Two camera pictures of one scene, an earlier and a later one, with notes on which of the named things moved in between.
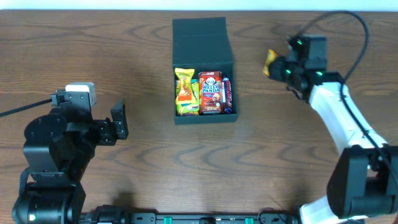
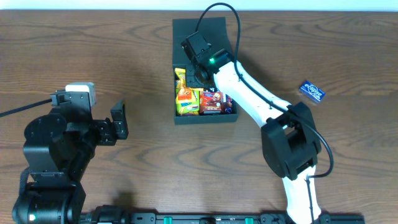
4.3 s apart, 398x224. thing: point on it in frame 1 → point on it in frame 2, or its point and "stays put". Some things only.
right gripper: x=278 y=69 → x=193 y=76
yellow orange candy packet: x=185 y=93 stays put
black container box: x=203 y=44 stays put
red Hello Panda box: x=210 y=93 stays put
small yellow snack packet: x=272 y=55 → x=195 y=94
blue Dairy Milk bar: x=227 y=95 stays put
